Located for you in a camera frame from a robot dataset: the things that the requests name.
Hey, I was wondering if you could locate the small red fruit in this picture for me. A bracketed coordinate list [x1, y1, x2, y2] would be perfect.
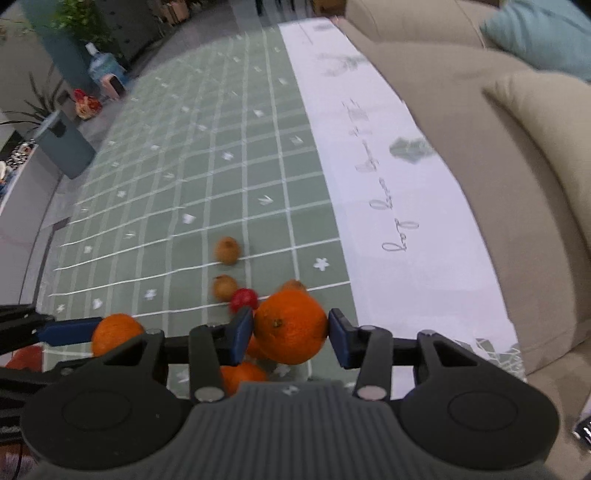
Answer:
[229, 288, 259, 313]

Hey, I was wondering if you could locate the small brown fruit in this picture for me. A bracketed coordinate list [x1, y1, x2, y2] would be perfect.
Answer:
[215, 237, 242, 266]
[212, 275, 238, 301]

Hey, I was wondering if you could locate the green potted plant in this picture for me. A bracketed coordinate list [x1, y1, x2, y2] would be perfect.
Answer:
[48, 0, 114, 44]

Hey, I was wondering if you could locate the red toy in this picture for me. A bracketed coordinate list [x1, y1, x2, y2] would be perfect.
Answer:
[73, 89, 103, 121]

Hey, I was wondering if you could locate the green checked tablecloth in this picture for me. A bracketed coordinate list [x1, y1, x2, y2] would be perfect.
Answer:
[34, 17, 528, 400]

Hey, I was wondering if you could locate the pink container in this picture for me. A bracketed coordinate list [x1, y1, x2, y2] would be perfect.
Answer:
[102, 74, 127, 100]

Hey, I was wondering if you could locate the white cabinet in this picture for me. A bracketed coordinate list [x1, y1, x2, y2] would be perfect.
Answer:
[0, 138, 63, 250]

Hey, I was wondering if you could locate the spiky leaf plant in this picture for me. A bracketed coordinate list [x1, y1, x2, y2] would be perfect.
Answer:
[2, 69, 70, 134]

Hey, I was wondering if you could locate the teal pillow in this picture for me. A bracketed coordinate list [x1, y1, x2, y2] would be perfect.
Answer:
[480, 0, 591, 84]

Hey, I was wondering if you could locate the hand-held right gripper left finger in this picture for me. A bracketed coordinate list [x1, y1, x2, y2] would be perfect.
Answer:
[104, 308, 255, 402]

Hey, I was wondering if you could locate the blue water jug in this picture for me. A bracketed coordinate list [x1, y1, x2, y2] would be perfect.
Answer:
[85, 42, 127, 89]

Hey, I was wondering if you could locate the beige cushion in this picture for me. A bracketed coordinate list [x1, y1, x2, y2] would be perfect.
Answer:
[482, 71, 591, 259]

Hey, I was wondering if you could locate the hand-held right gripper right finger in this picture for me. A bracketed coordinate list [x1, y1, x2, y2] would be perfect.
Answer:
[328, 308, 485, 400]

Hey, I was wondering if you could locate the beige sofa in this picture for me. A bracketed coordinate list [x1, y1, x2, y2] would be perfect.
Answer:
[337, 0, 591, 480]

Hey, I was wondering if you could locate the large orange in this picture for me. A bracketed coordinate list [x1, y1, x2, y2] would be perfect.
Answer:
[254, 291, 329, 365]

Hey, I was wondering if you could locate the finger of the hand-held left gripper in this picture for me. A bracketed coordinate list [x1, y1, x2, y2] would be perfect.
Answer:
[0, 366, 70, 387]
[0, 304, 106, 357]

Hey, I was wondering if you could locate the teal planter box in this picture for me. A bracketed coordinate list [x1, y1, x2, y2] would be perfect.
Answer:
[34, 110, 98, 181]

